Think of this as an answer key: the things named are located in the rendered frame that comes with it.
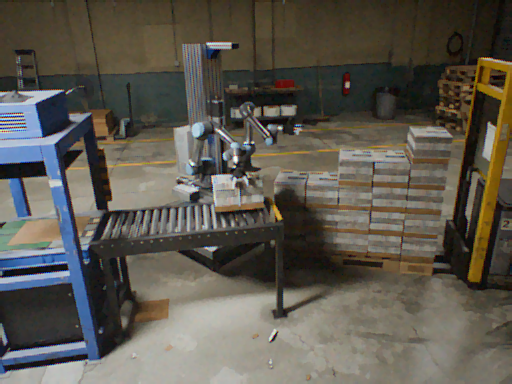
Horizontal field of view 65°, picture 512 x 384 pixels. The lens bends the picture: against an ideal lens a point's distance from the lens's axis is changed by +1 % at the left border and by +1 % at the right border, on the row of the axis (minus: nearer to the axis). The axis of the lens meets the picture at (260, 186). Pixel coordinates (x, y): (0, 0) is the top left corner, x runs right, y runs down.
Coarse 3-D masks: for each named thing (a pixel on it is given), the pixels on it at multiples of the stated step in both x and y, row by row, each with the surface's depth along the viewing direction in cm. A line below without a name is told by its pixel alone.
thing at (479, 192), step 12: (480, 180) 367; (504, 180) 363; (480, 192) 365; (504, 192) 336; (480, 204) 363; (504, 204) 316; (504, 216) 316; (492, 228) 333; (504, 228) 320; (468, 240) 390; (492, 240) 331; (504, 240) 323; (492, 252) 331; (504, 252) 327; (492, 264) 333; (504, 264) 330; (492, 276) 335; (504, 276) 333; (504, 288) 338
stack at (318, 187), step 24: (288, 192) 362; (312, 192) 358; (336, 192) 354; (360, 192) 349; (384, 192) 345; (288, 216) 371; (312, 216) 366; (336, 216) 361; (360, 216) 356; (384, 216) 352; (288, 240) 380; (312, 240) 375; (336, 240) 370; (360, 240) 365; (384, 240) 360; (312, 264) 384; (336, 264) 379; (384, 264) 369
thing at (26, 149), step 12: (72, 120) 285; (84, 120) 288; (60, 132) 248; (72, 132) 257; (84, 132) 285; (0, 144) 223; (12, 144) 223; (24, 144) 222; (36, 144) 222; (60, 144) 233; (72, 144) 255; (0, 156) 221; (12, 156) 222; (24, 156) 223; (36, 156) 224
